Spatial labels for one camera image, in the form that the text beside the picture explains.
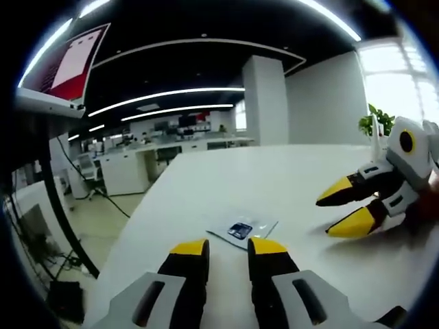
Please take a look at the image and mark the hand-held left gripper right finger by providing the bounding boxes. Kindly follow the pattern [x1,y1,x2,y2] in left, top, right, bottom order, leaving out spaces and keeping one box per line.
[247,237,375,329]

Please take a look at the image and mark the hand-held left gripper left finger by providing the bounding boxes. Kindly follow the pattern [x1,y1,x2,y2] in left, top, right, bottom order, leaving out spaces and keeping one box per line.
[91,239,211,329]

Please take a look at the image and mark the blue white skincare sachet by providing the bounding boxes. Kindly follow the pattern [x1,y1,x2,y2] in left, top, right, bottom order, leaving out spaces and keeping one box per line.
[205,212,279,252]

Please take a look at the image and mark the person's right hand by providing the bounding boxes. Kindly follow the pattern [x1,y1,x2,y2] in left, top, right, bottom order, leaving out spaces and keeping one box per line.
[401,170,439,238]

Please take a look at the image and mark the potted green plant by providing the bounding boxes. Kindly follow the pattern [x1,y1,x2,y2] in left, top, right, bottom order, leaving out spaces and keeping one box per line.
[358,103,395,138]

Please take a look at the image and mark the bright window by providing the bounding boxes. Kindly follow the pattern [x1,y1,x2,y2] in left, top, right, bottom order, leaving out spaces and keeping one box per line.
[356,37,435,121]

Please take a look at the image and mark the white square pillar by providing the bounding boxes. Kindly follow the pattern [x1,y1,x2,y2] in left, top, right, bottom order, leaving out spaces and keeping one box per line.
[241,54,291,147]

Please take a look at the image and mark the black floor box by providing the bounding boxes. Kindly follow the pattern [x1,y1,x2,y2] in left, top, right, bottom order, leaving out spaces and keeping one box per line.
[49,280,86,324]

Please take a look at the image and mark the white office workbenches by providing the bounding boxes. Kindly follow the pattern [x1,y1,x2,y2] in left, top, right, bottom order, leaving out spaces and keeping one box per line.
[68,135,257,199]

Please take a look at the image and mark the white office chair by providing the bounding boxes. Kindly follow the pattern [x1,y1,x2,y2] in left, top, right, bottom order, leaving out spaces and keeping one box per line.
[75,153,106,202]

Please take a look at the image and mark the thin ceiling light strip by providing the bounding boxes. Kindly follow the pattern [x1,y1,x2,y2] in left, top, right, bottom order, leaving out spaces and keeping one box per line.
[120,103,235,122]
[88,87,246,118]

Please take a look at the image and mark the long ceiling light strip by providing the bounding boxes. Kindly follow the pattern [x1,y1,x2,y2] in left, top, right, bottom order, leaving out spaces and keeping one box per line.
[298,0,363,42]

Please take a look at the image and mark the computer monitor red screen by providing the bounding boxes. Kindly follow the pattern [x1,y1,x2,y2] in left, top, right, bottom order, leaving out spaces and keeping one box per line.
[15,22,112,120]

